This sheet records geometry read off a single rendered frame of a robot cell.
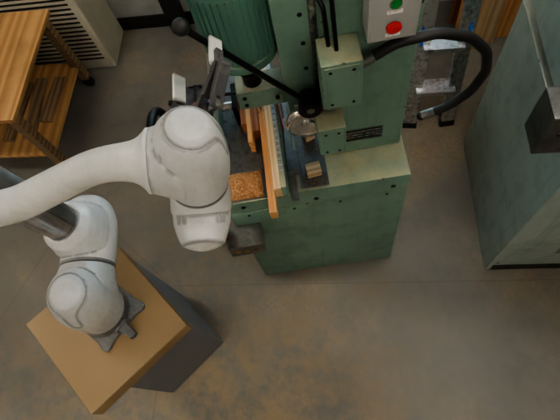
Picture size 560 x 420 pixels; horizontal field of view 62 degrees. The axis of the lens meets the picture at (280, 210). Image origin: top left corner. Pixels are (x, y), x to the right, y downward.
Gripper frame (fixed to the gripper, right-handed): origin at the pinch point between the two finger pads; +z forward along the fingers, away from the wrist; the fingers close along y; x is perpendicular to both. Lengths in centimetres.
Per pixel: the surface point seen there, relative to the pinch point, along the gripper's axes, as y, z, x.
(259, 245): -46, -17, -54
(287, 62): 5.9, 7.1, -22.2
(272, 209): -18.1, -18.9, -35.3
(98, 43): -140, 132, -32
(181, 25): 7.5, -0.8, 8.2
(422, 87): -10, 60, -129
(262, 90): -8.6, 10.6, -26.8
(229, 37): 5.3, 5.9, -5.3
